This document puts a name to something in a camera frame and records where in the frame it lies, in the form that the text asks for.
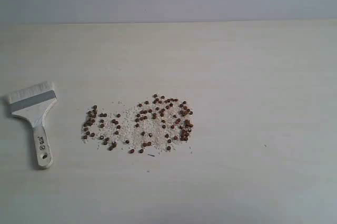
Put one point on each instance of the white wooden paint brush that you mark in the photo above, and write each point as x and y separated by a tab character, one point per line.
33	104

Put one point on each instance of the brown beans and grain pile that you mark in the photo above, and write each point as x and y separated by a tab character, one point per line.
159	123

